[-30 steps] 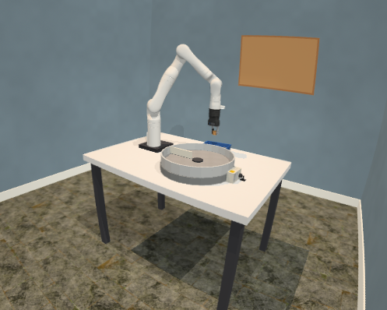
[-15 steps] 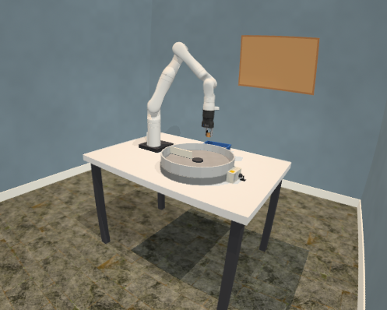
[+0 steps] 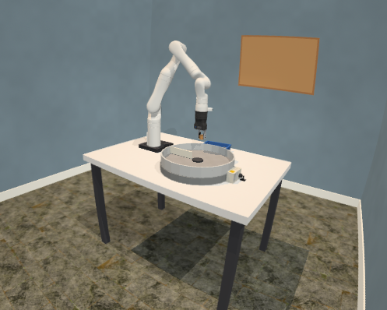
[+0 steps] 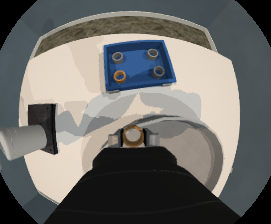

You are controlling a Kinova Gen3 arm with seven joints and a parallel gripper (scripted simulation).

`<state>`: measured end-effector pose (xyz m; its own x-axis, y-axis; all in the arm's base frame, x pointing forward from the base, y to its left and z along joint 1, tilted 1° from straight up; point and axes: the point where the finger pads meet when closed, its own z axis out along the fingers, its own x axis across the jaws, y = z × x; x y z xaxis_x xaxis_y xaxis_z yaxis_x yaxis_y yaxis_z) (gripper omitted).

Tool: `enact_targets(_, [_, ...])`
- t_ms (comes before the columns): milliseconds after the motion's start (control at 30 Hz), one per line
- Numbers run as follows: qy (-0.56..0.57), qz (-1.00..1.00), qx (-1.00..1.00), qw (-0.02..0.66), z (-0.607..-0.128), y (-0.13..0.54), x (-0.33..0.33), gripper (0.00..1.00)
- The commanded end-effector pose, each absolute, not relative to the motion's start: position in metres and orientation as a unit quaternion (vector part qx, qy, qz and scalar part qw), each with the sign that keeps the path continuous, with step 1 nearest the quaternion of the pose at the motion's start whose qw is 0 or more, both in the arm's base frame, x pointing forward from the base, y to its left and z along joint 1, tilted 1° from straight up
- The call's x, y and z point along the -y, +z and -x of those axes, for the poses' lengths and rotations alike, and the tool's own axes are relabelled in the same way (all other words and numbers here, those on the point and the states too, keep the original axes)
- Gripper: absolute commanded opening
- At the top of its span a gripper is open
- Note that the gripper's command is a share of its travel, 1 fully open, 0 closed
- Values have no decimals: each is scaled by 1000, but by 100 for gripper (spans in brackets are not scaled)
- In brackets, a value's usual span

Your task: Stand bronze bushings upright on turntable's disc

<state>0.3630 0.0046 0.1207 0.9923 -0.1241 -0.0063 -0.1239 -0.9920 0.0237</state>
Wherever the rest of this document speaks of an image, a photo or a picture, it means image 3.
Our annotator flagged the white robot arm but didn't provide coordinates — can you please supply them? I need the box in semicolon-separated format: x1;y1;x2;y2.
146;41;211;147

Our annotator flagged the blue crate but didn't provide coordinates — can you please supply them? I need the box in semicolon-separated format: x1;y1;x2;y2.
204;141;231;150

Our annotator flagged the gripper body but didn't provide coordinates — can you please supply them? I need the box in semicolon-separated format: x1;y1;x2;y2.
194;103;213;130

